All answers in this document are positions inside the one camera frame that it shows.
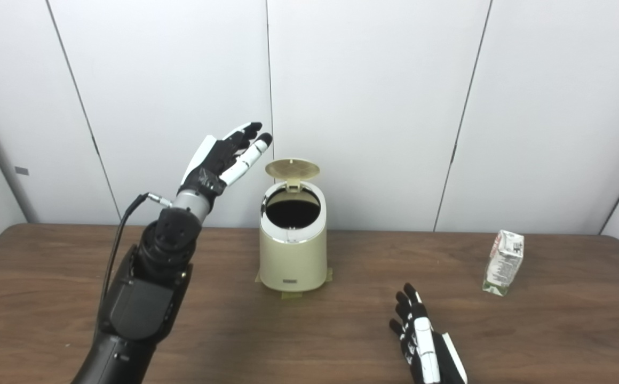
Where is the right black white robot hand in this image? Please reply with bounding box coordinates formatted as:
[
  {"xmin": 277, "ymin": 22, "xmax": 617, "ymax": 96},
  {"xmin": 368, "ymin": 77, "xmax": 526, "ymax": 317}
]
[{"xmin": 389, "ymin": 283, "xmax": 469, "ymax": 384}]

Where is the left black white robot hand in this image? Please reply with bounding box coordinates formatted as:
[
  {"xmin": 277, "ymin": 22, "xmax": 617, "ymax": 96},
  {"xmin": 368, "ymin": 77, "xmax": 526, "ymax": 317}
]
[{"xmin": 178, "ymin": 122, "xmax": 273, "ymax": 211}]

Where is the cream round bin lid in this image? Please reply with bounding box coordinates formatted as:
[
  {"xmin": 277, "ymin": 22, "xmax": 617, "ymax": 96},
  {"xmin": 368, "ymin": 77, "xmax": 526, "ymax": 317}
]
[{"xmin": 265, "ymin": 158, "xmax": 321, "ymax": 193}]

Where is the white green milk carton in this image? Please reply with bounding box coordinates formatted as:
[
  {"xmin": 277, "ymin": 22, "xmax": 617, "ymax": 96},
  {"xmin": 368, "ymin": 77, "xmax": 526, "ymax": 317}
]
[{"xmin": 482, "ymin": 230, "xmax": 525, "ymax": 296}]

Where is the cream-colored round bin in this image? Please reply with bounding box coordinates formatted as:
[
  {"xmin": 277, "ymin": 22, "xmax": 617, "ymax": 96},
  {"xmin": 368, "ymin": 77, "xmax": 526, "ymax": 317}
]
[{"xmin": 259, "ymin": 181, "xmax": 328, "ymax": 292}]

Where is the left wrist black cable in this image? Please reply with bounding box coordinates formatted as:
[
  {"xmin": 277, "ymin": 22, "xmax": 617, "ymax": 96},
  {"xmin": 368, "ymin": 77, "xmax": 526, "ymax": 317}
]
[{"xmin": 101, "ymin": 193, "xmax": 173, "ymax": 299}]

